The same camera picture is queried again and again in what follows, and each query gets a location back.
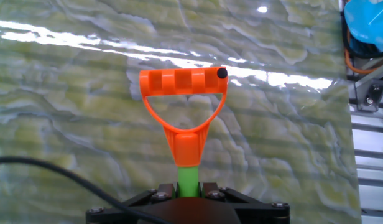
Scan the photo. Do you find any orange cable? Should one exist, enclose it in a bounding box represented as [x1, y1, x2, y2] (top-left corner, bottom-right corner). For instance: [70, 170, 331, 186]
[343, 29, 381, 75]

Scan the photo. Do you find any orange green toy shovel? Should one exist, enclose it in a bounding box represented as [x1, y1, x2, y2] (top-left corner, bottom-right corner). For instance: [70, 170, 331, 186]
[138, 67, 229, 198]

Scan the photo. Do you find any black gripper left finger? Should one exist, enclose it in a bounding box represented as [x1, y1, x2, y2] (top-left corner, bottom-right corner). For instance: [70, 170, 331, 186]
[85, 182, 180, 224]

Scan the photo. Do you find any aluminium profile post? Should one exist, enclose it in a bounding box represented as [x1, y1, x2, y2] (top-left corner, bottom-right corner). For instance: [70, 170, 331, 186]
[346, 55, 383, 106]

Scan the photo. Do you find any blue plastic object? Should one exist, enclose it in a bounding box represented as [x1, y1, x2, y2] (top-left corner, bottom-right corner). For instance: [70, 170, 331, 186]
[343, 0, 383, 53]

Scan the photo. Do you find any small dark metal bracket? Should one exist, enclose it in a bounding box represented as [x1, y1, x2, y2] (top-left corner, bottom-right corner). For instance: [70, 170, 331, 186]
[356, 79, 383, 113]

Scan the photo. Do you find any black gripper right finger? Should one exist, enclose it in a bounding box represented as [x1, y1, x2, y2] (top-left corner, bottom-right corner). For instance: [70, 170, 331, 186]
[199, 182, 290, 224]

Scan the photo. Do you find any green marble pattern mat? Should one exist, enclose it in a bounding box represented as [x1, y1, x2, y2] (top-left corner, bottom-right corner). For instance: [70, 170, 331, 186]
[0, 0, 363, 224]

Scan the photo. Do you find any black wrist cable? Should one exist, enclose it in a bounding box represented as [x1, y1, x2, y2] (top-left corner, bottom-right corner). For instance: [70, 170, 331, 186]
[0, 156, 170, 224]

